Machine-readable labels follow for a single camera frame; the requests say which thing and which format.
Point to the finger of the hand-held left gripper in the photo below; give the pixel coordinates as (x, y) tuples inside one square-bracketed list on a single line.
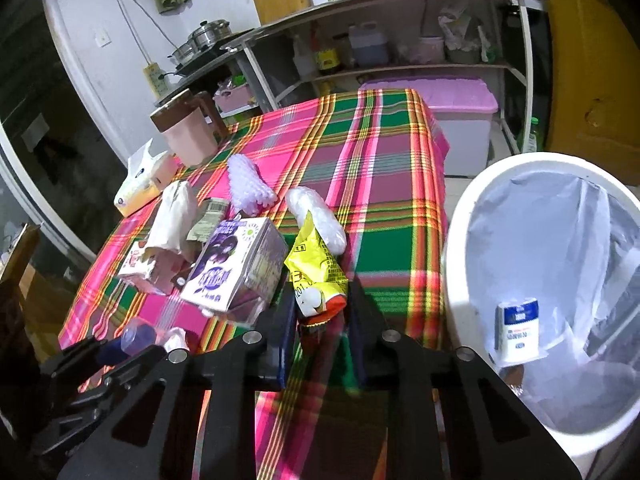
[(95, 405), (75, 355)]

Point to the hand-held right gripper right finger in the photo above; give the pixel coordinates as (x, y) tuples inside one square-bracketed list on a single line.
[(357, 345)]

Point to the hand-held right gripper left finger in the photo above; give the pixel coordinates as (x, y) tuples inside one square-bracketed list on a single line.
[(286, 340)]

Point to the clear plastic bottle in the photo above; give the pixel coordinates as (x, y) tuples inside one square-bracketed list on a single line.
[(137, 335)]

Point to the yellow snack packet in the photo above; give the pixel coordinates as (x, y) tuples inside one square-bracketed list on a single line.
[(312, 265)]

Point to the purple milk carton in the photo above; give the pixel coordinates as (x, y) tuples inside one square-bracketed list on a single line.
[(220, 270)]

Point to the pink drink carton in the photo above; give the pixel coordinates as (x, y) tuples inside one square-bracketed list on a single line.
[(140, 270)]

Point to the clear plastic bag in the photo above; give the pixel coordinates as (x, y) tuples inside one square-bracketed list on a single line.
[(325, 220)]

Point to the white trash bin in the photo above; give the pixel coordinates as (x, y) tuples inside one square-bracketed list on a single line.
[(460, 260)]

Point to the white paper bag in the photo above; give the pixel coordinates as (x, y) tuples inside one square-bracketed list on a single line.
[(172, 215)]

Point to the crumpled white tissue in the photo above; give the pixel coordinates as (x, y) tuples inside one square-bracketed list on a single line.
[(175, 340)]

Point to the wooden chair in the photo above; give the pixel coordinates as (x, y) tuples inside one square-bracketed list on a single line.
[(20, 260)]

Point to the green brown sachet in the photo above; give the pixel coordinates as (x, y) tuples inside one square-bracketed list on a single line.
[(205, 222)]

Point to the white foam fruit net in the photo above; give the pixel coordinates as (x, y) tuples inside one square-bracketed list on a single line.
[(247, 185)]

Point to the white blue carton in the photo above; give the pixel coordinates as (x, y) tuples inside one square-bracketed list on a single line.
[(517, 332)]

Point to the yellow white tissue pack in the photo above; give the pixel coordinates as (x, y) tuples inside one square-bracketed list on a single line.
[(137, 192)]

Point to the translucent bin liner bag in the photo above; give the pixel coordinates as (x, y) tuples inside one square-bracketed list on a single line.
[(525, 220)]

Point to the pink jug with brown lid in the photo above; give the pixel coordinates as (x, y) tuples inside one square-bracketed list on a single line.
[(187, 140)]

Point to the storage box with purple lid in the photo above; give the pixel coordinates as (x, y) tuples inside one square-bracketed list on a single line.
[(465, 130)]

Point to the pink plastic basket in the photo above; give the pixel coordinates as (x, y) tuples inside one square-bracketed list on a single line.
[(235, 97)]

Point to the green glass bottle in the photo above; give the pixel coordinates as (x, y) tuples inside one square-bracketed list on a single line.
[(535, 137)]

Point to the white plastic bottle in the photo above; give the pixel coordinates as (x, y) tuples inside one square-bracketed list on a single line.
[(304, 60)]

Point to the yellow power strip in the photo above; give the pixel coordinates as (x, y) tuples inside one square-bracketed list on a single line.
[(154, 82)]

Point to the oil bottle with yellow label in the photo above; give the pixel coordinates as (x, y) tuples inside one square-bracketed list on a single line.
[(327, 57)]

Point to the black induction cooker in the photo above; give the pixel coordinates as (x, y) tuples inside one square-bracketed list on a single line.
[(200, 62)]

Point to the plastic jug of dark liquid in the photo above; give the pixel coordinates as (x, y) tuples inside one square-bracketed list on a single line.
[(370, 47)]

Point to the pink plastic bucket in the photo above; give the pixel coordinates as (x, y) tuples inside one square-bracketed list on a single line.
[(431, 50)]

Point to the steel wok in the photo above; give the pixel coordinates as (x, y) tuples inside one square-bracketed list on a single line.
[(182, 54)]

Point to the steel pot with lid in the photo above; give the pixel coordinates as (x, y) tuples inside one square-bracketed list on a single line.
[(210, 34)]

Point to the crumpled plastic bags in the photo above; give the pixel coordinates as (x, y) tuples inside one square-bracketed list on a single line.
[(465, 30)]

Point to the yellow door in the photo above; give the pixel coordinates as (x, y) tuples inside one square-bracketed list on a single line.
[(595, 60)]

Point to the white wall socket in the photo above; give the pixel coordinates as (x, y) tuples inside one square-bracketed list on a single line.
[(103, 39)]

